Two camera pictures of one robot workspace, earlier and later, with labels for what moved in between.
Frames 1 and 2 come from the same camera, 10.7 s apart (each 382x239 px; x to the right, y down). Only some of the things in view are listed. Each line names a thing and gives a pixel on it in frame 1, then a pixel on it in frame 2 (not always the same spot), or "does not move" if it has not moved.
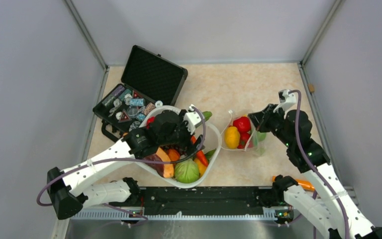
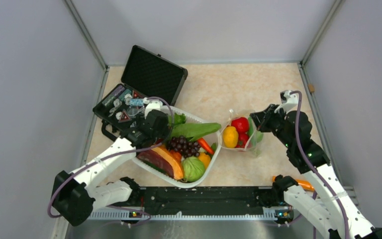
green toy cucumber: x=260 y=147 to x=252 y=131
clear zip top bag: x=241 y=134 does not move
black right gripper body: x=276 y=125 does not move
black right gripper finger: x=261 y=120 does not move
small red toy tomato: x=243 y=124 does not move
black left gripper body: x=182 y=134 to x=162 y=133
